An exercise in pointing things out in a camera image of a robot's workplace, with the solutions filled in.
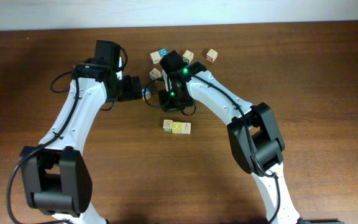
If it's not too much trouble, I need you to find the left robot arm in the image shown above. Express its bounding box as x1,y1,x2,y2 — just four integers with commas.
13,40,142,223

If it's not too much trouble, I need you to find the red wooden block far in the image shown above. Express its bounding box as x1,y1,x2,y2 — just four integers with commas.
206,49,218,62

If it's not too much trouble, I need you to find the green wooden block far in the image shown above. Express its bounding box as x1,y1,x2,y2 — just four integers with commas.
182,50,194,64

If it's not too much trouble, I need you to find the blue number five block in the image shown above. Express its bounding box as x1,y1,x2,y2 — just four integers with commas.
142,88,152,100

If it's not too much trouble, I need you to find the blue edged wooden block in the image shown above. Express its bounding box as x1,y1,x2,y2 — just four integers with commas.
149,68,162,80

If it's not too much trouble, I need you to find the green label wooden block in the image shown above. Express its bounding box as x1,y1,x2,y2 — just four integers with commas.
163,119,173,132

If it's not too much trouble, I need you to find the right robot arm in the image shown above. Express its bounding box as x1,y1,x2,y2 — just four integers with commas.
158,51,301,224

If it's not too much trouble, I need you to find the blue label wooden block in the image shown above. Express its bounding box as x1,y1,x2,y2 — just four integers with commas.
181,123,191,134

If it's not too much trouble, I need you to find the yellow letter wooden block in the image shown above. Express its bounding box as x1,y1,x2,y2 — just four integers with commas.
172,121,182,134

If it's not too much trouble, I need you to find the blue top wooden block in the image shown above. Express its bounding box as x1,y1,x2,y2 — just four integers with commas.
158,48,168,57

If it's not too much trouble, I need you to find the plain wooden block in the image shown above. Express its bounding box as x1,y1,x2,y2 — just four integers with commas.
150,51,162,64

